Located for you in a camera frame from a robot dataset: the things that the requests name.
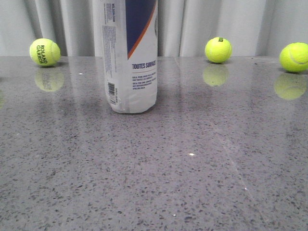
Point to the grey pleated curtain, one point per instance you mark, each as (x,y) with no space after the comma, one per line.
(254,27)

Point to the white blue tennis ball can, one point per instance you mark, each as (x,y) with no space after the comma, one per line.
(129,41)

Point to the Wilson tennis ball at back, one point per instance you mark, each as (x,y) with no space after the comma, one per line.
(218,50)

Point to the Roland Garros tennis ball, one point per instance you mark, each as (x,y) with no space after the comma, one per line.
(44,52)

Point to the plain tennis ball far right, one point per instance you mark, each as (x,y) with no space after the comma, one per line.
(294,57)

